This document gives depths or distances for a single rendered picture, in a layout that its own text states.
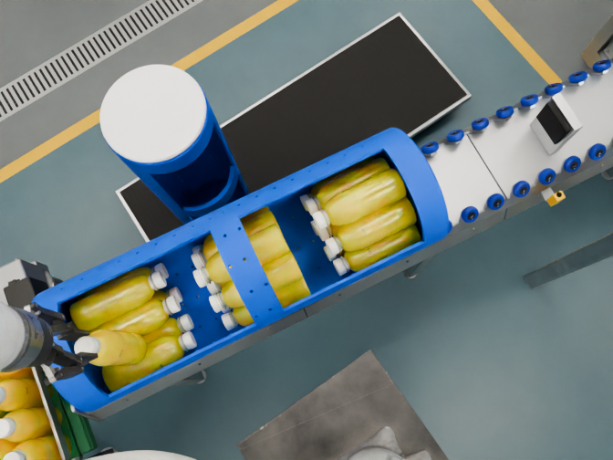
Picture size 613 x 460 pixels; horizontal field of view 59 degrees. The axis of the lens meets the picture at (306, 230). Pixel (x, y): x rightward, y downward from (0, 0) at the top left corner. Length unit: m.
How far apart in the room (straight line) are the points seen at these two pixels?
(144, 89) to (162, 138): 0.15
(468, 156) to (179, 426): 1.55
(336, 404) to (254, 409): 1.06
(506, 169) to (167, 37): 1.89
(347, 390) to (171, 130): 0.77
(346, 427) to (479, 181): 0.71
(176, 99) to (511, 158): 0.89
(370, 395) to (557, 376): 1.31
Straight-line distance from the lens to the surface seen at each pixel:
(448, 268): 2.39
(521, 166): 1.55
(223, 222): 1.14
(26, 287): 1.50
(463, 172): 1.50
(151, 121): 1.47
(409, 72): 2.52
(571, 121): 1.46
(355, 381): 1.28
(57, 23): 3.14
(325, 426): 1.28
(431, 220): 1.17
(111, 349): 1.13
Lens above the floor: 2.29
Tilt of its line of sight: 75 degrees down
